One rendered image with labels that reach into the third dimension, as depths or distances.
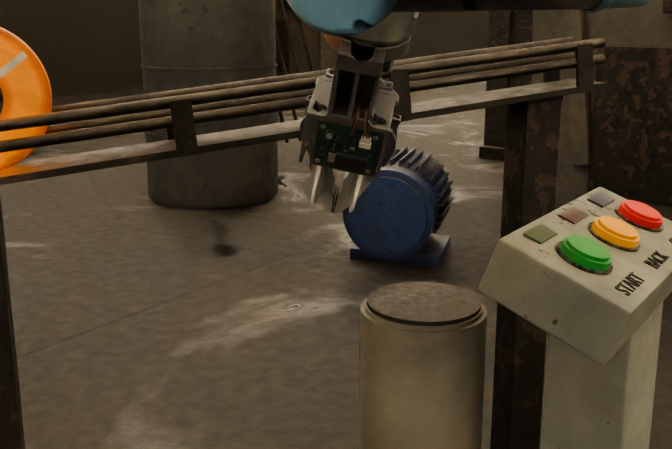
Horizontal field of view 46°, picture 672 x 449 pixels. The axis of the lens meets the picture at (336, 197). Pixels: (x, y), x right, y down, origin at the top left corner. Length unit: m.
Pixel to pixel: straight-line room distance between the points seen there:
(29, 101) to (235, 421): 0.95
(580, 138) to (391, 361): 2.19
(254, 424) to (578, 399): 1.00
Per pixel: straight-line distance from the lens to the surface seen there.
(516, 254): 0.61
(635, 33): 2.76
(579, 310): 0.60
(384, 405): 0.75
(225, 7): 3.23
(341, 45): 0.63
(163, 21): 3.29
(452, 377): 0.73
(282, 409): 1.67
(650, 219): 0.76
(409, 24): 0.63
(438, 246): 2.64
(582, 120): 2.84
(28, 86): 0.85
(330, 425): 1.61
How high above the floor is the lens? 0.78
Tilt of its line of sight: 13 degrees down
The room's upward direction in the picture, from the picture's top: straight up
